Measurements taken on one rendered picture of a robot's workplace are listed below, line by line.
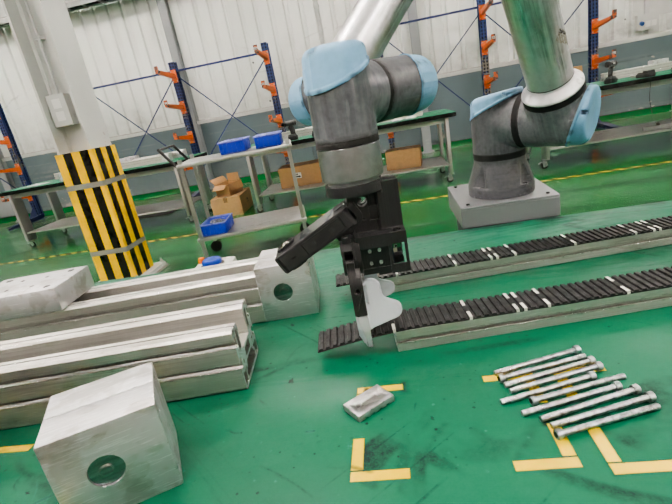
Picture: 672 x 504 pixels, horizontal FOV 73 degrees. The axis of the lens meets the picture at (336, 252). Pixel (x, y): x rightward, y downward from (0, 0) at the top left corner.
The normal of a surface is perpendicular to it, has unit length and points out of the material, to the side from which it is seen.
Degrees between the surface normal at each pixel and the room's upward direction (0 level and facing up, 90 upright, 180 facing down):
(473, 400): 0
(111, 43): 90
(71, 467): 90
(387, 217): 90
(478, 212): 90
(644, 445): 0
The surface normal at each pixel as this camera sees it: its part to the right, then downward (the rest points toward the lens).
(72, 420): -0.18, -0.93
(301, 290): 0.02, 0.31
